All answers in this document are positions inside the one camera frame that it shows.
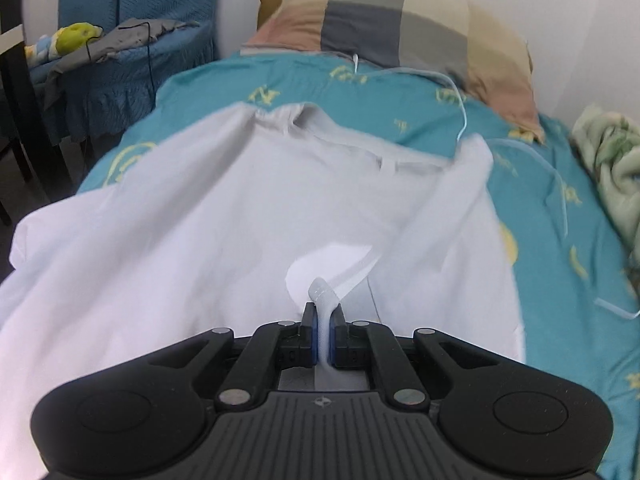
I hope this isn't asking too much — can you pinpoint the yellow green plush toy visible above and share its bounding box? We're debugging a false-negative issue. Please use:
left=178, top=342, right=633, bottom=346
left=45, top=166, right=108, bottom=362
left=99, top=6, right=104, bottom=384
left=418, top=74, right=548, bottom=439
left=25, top=22, right=103, bottom=67

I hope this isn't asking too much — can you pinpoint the dark wooden desk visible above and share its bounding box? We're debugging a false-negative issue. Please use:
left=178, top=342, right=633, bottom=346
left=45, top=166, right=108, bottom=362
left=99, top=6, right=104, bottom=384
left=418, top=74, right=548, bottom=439
left=1, top=0, right=68, bottom=203

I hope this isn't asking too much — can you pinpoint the grey cloth on chair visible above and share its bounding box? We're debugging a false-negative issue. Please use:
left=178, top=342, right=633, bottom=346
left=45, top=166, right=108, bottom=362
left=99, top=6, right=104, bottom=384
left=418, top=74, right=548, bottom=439
left=52, top=18, right=200, bottom=75

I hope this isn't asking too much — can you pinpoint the light green blanket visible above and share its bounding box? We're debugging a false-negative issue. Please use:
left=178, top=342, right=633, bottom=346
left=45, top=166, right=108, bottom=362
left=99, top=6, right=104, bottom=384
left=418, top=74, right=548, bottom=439
left=570, top=105, right=639, bottom=263

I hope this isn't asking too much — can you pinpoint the blue covered chair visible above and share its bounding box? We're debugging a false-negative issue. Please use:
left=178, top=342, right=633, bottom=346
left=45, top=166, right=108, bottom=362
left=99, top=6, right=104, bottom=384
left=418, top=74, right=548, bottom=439
left=32, top=0, right=218, bottom=143

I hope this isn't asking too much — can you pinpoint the white t-shirt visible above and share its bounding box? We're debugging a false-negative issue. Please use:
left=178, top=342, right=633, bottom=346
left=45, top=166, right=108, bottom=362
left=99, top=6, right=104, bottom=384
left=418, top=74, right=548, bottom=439
left=1, top=103, right=525, bottom=479

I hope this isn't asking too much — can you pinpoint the plaid pillow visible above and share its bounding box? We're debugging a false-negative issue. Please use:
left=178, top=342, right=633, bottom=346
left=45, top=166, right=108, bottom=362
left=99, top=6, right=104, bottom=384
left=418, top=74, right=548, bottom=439
left=247, top=0, right=546, bottom=143

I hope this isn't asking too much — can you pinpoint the teal patterned bed sheet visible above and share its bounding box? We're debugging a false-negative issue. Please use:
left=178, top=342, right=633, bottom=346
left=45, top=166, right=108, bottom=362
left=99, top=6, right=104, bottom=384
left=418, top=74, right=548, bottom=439
left=82, top=53, right=639, bottom=479

